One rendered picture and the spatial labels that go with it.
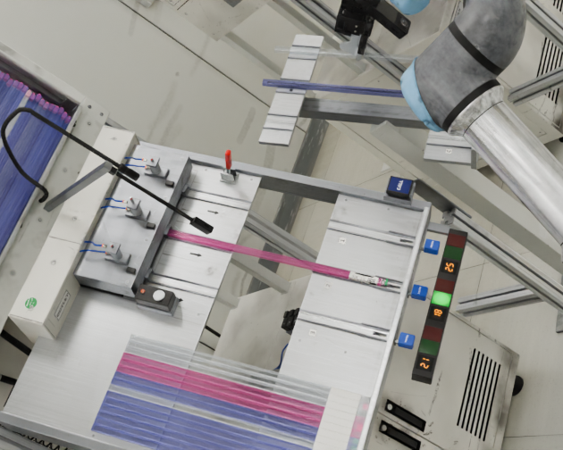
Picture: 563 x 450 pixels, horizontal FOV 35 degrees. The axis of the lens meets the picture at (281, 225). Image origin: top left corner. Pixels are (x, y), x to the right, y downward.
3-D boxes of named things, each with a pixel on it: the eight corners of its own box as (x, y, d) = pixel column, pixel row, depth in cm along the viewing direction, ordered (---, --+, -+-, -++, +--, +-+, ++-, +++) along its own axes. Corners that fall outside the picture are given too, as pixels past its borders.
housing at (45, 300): (149, 166, 213) (135, 130, 201) (64, 352, 191) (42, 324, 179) (119, 160, 215) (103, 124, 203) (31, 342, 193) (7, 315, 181)
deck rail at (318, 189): (431, 217, 197) (432, 202, 192) (428, 224, 196) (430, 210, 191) (136, 154, 214) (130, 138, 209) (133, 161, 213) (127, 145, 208)
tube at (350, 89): (483, 100, 197) (483, 96, 196) (482, 104, 196) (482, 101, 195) (264, 81, 211) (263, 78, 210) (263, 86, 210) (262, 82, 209)
